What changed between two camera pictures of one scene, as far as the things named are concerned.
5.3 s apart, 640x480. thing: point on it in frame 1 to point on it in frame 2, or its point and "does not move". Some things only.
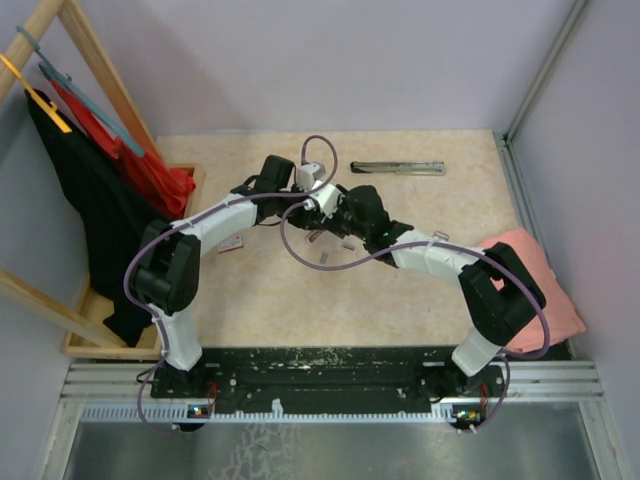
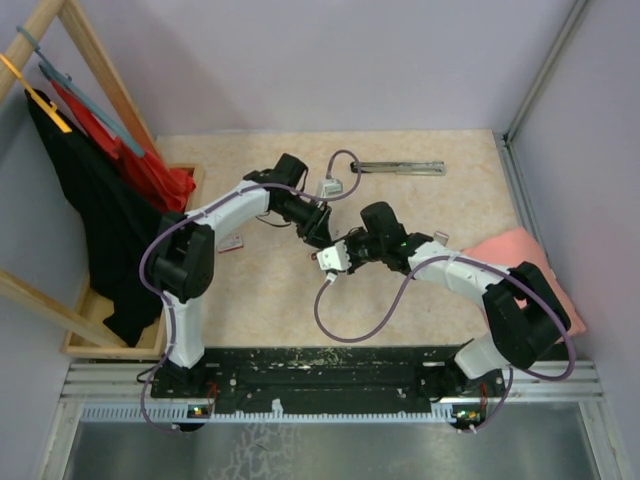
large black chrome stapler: [429, 168] does not move
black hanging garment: [114, 207] does not move
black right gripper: [333, 224] to [349, 241]
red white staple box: [231, 244] does not move
